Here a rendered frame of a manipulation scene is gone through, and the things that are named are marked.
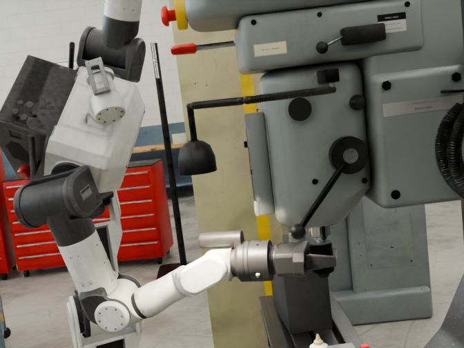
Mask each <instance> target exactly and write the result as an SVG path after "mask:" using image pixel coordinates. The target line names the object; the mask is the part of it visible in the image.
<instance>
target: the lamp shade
mask: <svg viewBox="0 0 464 348"><path fill-rule="evenodd" d="M178 166H179V171H180V175H200V174H205V173H211V172H214V171H216V170H217V166H216V160H215V154H214V152H213V150H212V148H211V145H210V144H207V143H206V142H204V141H202V140H193V141H191V140H190V141H189V142H187V143H185V144H184V145H183V146H182V147H181V148H180V153H179V157H178Z"/></svg>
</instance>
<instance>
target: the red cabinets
mask: <svg viewBox="0 0 464 348"><path fill-rule="evenodd" d="M162 160H163V159H162V158H161V159H148V160H142V161H135V162H129V163H128V167H127V169H126V173H125V176H124V179H123V183H122V185H121V187H120V188H118V189H117V196H118V199H119V205H120V209H121V216H120V221H121V225H122V232H123V233H122V239H121V242H120V246H119V251H118V253H117V261H124V260H138V259H147V258H157V262H158V264H161V263H162V257H164V256H165V255H166V254H167V253H170V248H171V247H172V245H173V234H172V228H171V219H170V213H169V208H168V198H167V193H166V183H165V178H164V169H163V163H162ZM30 180H32V179H30V178H29V179H24V178H21V177H19V176H18V175H17V176H14V177H11V178H9V179H6V176H5V171H4V167H3V160H2V155H1V147H0V274H2V278H3V280H7V279H8V275H7V273H9V272H10V271H11V270H13V269H16V268H18V271H23V274H24V276H25V277H28V276H29V274H30V272H29V270H33V269H45V268H50V267H62V266H66V263H65V262H64V259H63V258H62V255H61V253H60V251H59V248H58V246H57V244H56V242H55V239H54V238H53V236H52V233H51V231H50V229H49V226H48V225H47V224H45V225H41V226H40V227H38V228H35V229H27V228H26V227H24V226H23V225H21V223H20V222H19V221H18V219H17V216H16V215H15V210H14V205H13V200H14V196H15V193H16V191H17V190H18V189H19V188H20V187H22V186H23V185H24V184H26V183H28V182H29V181H30ZM92 221H93V224H97V223H101V222H108V221H110V213H109V209H108V207H107V206H106V210H105V211H104V213H103V214H102V215H100V216H99V217H96V218H94V219H92ZM16 264H17V266H16Z"/></svg>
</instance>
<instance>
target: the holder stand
mask: <svg viewBox="0 0 464 348"><path fill-rule="evenodd" d="M271 286H272V292H273V303H274V307H275V309H276V311H277V312H278V314H279V316H280V317H281V319H282V321H283V323H284V325H285V326H286V328H287V330H288V331H289V333H290V334H299V333H304V332H308V331H316V330H320V329H328V328H332V327H333V323H332V315H331V302H330V295H329V281H328V277H327V278H319V277H318V275H317V274H316V273H313V272H312V270H309V271H308V274H307V277H306V278H295V276H279V277H278V276H277V275H276V274H274V277H273V280H272V281H271Z"/></svg>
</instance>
